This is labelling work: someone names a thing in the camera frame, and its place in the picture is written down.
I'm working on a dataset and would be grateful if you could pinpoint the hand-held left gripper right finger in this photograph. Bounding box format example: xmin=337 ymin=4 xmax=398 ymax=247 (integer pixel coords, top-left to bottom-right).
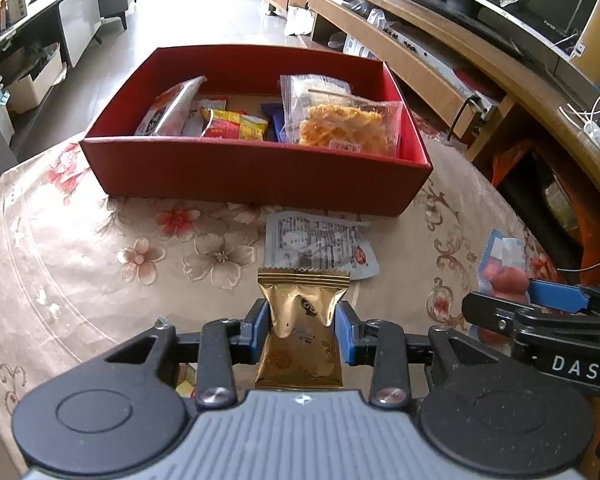
xmin=334 ymin=301 xmax=506 ymax=409

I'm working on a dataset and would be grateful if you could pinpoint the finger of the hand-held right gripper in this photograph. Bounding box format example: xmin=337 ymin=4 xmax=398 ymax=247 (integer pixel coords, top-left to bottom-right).
xmin=526 ymin=279 xmax=600 ymax=313
xmin=461 ymin=291 xmax=600 ymax=346

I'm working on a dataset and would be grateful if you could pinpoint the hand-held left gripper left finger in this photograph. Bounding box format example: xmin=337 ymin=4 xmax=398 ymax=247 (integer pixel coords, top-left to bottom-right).
xmin=102 ymin=298 xmax=272 ymax=409

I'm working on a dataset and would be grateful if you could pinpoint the clear packet of red snacks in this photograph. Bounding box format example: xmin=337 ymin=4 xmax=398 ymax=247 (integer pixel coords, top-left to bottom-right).
xmin=472 ymin=229 xmax=532 ymax=348

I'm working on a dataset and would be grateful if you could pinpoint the gold snack packet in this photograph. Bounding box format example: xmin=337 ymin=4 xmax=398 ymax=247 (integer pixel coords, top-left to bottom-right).
xmin=254 ymin=268 xmax=351 ymax=391

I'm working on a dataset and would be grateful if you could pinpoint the red cardboard box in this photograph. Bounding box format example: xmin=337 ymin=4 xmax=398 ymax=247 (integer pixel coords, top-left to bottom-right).
xmin=79 ymin=46 xmax=434 ymax=217

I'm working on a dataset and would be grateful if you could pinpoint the clear bag of white snacks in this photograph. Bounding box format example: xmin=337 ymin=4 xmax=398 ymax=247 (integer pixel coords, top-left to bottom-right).
xmin=279 ymin=74 xmax=355 ymax=111

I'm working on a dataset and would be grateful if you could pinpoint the small yellow packet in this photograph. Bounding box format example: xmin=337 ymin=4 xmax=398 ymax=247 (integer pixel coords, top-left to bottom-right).
xmin=176 ymin=364 xmax=199 ymax=400

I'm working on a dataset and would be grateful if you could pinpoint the white printed snack packet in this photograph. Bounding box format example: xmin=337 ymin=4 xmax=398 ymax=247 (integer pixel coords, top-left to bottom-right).
xmin=264 ymin=211 xmax=381 ymax=282

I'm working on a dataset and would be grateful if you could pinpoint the orange plastic bag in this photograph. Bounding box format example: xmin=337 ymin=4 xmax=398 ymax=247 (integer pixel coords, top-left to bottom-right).
xmin=492 ymin=140 xmax=541 ymax=196

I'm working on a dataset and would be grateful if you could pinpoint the clear bag of yellow crisps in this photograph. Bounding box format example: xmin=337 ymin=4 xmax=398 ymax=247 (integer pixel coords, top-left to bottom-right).
xmin=282 ymin=100 xmax=405 ymax=157

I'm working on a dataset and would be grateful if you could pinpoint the yellow red snack packet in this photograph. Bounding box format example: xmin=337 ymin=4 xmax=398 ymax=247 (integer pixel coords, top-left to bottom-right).
xmin=200 ymin=107 xmax=270 ymax=141

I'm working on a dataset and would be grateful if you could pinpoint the blue snack packet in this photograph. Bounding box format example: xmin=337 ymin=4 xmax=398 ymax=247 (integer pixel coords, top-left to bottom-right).
xmin=260 ymin=103 xmax=287 ymax=142

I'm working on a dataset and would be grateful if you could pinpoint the white red snack packet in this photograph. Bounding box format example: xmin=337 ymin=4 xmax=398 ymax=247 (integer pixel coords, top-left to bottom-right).
xmin=182 ymin=96 xmax=229 ymax=137

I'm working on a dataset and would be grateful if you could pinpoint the red flat item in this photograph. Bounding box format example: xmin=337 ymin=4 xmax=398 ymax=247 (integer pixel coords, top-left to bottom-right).
xmin=454 ymin=66 xmax=503 ymax=97

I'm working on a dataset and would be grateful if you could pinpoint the white red snack bag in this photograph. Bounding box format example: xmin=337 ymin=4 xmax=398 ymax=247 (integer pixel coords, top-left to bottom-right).
xmin=134 ymin=76 xmax=208 ymax=137

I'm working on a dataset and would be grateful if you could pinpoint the long white electronic device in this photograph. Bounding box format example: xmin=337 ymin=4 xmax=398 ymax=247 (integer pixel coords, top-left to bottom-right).
xmin=380 ymin=22 xmax=501 ymax=118

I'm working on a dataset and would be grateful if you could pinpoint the curved television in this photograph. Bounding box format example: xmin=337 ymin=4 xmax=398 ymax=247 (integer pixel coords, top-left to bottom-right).
xmin=382 ymin=0 xmax=600 ymax=86

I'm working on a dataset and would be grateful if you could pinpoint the wooden television cabinet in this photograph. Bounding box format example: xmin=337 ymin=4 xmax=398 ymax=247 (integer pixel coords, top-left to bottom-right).
xmin=261 ymin=0 xmax=600 ymax=181

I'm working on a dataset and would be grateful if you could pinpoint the white plastic bag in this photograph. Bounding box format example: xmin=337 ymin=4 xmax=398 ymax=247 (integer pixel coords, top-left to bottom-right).
xmin=285 ymin=5 xmax=315 ymax=37

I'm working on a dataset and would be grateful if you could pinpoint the clear plastic bag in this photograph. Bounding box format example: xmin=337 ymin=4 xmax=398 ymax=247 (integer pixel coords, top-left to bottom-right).
xmin=325 ymin=0 xmax=381 ymax=28

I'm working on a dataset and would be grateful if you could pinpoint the white storage bin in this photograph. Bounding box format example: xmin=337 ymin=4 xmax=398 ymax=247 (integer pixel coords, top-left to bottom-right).
xmin=5 ymin=45 xmax=65 ymax=115

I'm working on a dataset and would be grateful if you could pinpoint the white blue storage box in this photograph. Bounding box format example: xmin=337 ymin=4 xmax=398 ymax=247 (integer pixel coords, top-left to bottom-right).
xmin=0 ymin=77 xmax=16 ymax=148

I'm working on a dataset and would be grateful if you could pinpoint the dark long desk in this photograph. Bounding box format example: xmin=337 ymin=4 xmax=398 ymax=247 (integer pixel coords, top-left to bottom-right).
xmin=0 ymin=0 xmax=103 ymax=171

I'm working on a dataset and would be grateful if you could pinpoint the small white box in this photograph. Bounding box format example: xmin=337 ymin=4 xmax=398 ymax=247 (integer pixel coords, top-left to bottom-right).
xmin=5 ymin=0 xmax=28 ymax=26

